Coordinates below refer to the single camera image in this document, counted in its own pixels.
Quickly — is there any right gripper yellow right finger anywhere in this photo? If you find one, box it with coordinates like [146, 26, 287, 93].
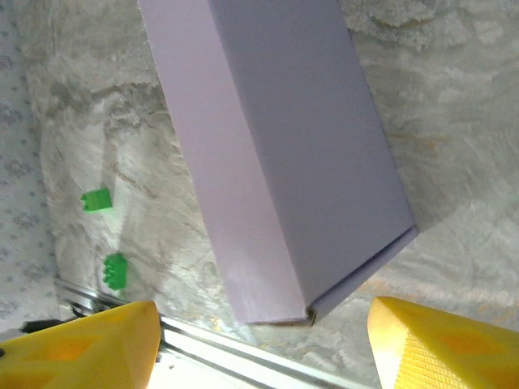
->
[366, 296, 519, 389]

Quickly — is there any small green cube block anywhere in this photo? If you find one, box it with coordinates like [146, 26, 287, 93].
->
[79, 187, 114, 213]

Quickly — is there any lavender and white paper box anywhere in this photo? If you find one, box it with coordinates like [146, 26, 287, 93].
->
[136, 0, 419, 327]

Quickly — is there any green ribbed connector block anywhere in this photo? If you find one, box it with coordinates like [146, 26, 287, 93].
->
[102, 251, 129, 291]

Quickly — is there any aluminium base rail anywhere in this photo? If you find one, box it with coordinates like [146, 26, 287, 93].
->
[54, 277, 366, 389]

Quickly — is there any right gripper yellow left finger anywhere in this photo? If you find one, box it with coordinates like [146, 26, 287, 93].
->
[0, 300, 160, 389]

